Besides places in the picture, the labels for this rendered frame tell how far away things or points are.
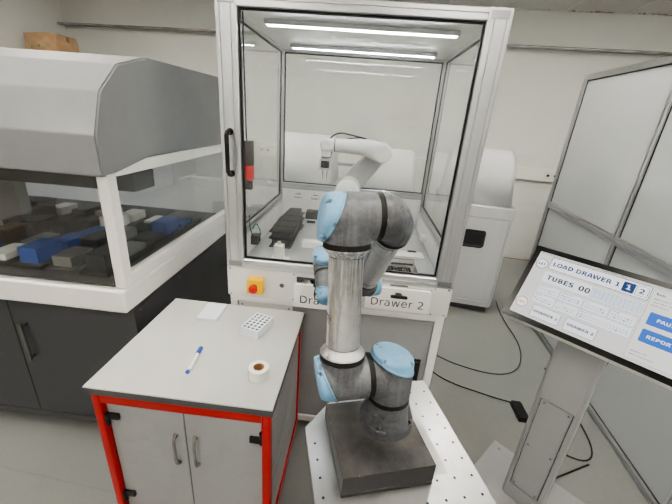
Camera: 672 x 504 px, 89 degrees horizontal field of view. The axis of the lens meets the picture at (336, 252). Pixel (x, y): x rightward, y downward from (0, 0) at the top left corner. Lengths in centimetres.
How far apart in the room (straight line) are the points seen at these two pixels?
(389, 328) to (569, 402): 75
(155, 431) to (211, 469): 24
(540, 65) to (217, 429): 462
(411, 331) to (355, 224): 102
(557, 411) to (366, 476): 97
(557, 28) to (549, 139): 114
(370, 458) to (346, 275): 47
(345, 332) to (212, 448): 76
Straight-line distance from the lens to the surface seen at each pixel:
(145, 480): 170
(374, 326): 169
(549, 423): 178
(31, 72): 171
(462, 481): 113
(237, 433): 135
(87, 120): 149
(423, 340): 175
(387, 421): 102
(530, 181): 497
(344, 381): 90
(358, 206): 77
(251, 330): 145
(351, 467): 99
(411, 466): 102
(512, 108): 481
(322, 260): 113
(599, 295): 150
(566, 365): 162
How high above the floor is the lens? 162
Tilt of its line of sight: 22 degrees down
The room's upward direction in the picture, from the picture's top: 4 degrees clockwise
